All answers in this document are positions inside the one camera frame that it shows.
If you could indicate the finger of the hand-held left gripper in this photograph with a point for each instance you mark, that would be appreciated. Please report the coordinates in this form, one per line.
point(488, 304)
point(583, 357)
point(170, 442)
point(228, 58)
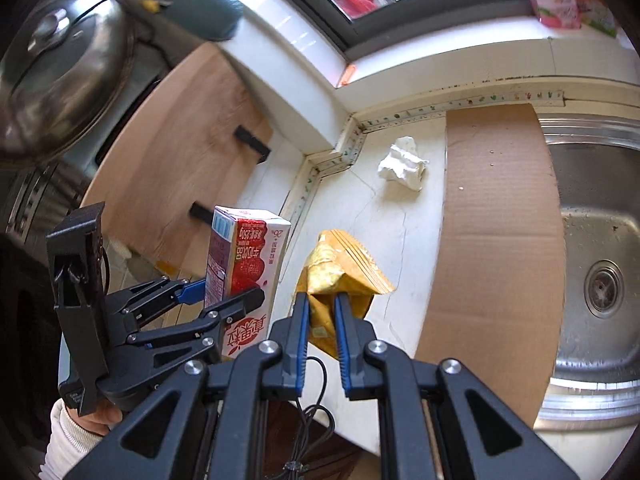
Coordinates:
point(240, 302)
point(192, 294)

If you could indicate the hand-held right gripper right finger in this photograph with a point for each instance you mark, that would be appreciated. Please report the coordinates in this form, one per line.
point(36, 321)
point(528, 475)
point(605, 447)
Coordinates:
point(347, 355)

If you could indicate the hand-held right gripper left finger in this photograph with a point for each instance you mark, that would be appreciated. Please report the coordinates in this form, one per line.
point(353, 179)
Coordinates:
point(295, 350)

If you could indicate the red white milk carton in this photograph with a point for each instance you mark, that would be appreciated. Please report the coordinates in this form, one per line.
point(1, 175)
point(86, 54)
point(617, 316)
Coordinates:
point(250, 255)

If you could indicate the yellow snack bag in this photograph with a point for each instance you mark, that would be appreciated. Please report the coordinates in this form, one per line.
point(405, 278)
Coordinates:
point(340, 265)

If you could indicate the person's left forearm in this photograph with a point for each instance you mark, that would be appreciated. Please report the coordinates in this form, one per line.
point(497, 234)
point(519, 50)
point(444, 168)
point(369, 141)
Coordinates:
point(65, 447)

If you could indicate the person's left hand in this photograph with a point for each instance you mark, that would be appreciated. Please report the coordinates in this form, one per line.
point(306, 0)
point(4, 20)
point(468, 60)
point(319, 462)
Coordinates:
point(102, 420)

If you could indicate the wooden cutting board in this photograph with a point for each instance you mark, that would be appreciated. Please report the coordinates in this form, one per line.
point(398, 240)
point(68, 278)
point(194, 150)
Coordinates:
point(180, 135)

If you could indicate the black cutting board holder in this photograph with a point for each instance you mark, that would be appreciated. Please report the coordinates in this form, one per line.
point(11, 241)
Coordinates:
point(252, 142)

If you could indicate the brown cardboard sheet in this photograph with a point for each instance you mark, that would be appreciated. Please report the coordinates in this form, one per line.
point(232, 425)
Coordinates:
point(495, 240)

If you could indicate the crumpled white tissue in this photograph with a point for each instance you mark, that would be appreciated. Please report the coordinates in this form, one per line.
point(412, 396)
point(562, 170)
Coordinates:
point(402, 165)

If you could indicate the stainless steel pot lid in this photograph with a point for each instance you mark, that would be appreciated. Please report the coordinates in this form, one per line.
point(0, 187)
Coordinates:
point(65, 70)

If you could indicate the orange sticker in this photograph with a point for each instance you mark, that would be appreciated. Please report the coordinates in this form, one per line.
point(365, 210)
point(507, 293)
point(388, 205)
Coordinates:
point(347, 75)

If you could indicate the stainless steel sink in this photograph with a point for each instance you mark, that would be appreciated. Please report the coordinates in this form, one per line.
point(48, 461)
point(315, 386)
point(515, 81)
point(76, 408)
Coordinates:
point(600, 240)

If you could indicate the blue-grey utensil holder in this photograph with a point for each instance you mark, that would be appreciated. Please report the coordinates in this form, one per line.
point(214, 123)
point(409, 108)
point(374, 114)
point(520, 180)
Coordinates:
point(210, 7)

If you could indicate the grey window frame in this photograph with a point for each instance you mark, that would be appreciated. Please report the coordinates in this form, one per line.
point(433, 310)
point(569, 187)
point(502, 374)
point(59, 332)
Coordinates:
point(350, 35)

